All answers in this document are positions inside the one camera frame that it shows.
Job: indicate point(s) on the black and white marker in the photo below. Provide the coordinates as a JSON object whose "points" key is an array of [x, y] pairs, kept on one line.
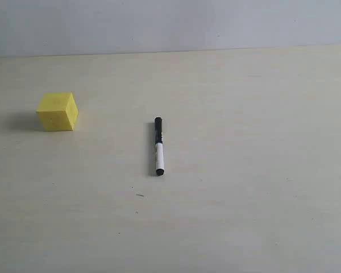
{"points": [[160, 169]]}

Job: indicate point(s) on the yellow foam cube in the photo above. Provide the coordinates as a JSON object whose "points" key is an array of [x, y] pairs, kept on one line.
{"points": [[58, 111]]}

